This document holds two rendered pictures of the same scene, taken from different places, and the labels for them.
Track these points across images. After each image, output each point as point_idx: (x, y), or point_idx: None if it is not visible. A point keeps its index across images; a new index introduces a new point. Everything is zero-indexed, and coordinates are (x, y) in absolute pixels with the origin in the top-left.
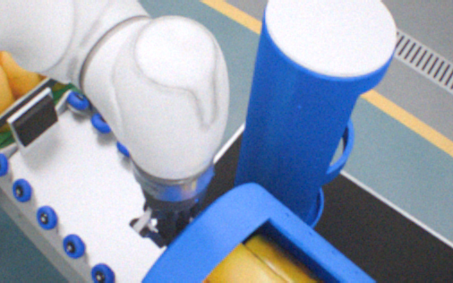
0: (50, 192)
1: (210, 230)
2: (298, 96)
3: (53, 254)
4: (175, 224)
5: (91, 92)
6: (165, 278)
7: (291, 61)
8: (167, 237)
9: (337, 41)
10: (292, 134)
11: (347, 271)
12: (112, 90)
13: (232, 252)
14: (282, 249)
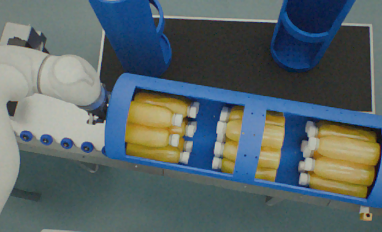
0: (39, 127)
1: (117, 105)
2: (119, 13)
3: (59, 153)
4: (103, 110)
5: (47, 94)
6: (111, 132)
7: (106, 1)
8: (103, 117)
9: None
10: (129, 28)
11: (178, 88)
12: (55, 91)
13: (130, 107)
14: (151, 91)
